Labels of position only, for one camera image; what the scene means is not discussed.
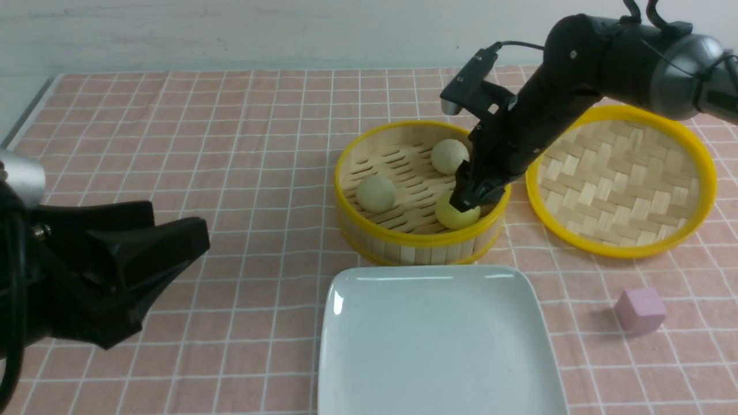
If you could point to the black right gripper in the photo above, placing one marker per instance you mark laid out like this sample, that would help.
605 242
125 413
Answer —
546 106

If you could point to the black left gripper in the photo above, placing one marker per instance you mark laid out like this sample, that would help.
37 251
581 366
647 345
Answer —
14 284

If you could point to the yellow steamed bun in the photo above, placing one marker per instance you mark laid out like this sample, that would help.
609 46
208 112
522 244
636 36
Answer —
448 216

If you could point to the white steamed bun back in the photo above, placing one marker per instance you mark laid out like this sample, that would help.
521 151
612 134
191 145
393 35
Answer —
447 155

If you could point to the white steamed bun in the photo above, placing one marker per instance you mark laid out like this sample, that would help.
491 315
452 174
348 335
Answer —
376 194
447 155

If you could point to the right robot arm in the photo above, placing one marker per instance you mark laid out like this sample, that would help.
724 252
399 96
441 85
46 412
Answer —
665 69

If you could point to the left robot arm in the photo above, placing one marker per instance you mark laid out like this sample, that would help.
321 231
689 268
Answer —
20 178

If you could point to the white square plate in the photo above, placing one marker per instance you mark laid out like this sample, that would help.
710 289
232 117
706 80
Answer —
454 339

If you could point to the bamboo steamer basket yellow rim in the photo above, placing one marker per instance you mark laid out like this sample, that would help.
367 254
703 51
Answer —
409 233

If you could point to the bamboo steamer lid yellow rim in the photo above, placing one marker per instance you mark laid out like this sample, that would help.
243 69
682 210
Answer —
623 183

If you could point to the pink checkered tablecloth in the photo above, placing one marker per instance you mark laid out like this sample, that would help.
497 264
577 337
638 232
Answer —
254 152

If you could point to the pink cube block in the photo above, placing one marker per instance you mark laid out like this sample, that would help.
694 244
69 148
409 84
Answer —
640 311

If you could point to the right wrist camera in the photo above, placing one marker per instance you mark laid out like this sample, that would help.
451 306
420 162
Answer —
469 89

